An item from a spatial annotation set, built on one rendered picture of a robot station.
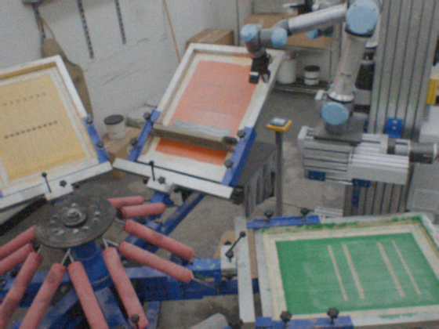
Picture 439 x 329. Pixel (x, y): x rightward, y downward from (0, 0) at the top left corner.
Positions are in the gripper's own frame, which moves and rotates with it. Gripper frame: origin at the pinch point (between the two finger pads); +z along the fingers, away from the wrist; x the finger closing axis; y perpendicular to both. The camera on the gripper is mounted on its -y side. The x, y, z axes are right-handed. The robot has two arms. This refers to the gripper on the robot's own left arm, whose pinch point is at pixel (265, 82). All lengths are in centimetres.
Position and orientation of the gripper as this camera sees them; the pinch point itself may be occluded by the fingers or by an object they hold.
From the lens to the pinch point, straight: 217.3
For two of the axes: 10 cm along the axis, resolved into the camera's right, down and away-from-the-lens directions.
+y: 3.8, -8.7, 3.2
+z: 3.3, 4.4, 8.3
